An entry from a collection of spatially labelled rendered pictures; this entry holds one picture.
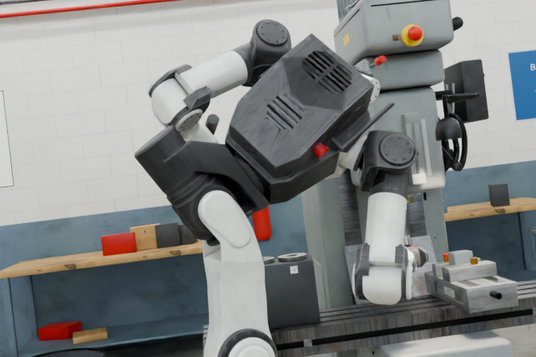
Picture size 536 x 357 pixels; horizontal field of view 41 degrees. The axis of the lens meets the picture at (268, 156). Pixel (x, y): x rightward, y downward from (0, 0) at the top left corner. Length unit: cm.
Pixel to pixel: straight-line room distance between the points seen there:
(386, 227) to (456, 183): 514
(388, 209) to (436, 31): 65
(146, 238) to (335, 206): 349
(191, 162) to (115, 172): 485
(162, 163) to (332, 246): 114
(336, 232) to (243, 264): 101
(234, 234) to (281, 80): 36
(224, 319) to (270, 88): 53
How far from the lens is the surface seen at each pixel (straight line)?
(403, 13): 207
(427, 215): 266
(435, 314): 220
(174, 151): 159
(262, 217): 625
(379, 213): 164
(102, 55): 652
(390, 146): 166
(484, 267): 226
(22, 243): 659
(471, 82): 255
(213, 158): 160
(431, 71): 217
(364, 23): 205
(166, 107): 171
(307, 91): 160
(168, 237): 588
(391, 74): 213
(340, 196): 258
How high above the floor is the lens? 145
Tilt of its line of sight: 1 degrees up
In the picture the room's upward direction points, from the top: 7 degrees counter-clockwise
